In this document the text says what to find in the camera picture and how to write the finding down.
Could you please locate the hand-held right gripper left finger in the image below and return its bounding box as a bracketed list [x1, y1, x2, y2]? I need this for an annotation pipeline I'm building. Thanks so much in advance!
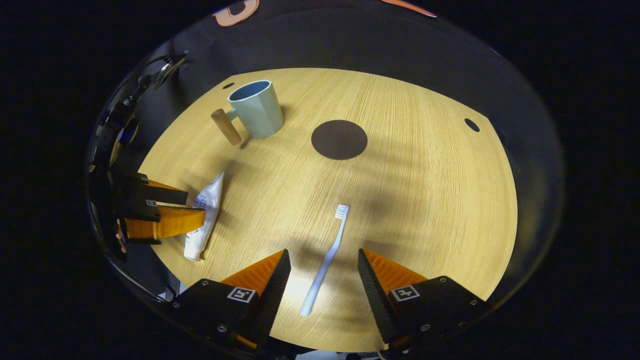
[167, 248, 292, 351]

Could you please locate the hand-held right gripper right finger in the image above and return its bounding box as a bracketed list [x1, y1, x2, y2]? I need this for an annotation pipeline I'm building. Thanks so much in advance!
[357, 247, 488, 351]

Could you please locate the white toothpaste tube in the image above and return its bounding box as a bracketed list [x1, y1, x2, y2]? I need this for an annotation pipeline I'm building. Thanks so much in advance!
[183, 172, 225, 262]

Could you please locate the white toothbrush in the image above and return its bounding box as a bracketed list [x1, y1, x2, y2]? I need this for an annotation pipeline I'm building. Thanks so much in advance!
[300, 203, 351, 317]

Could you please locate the light blue cup wooden handle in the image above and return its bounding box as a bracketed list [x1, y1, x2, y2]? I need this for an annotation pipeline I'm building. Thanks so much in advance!
[210, 80, 285, 147]

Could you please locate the dark round coaster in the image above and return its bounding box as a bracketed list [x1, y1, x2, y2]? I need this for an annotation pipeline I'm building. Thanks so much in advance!
[311, 119, 369, 161]

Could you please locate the black backdrop cloth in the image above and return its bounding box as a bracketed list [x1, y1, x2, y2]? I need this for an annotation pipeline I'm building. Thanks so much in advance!
[85, 0, 566, 301]

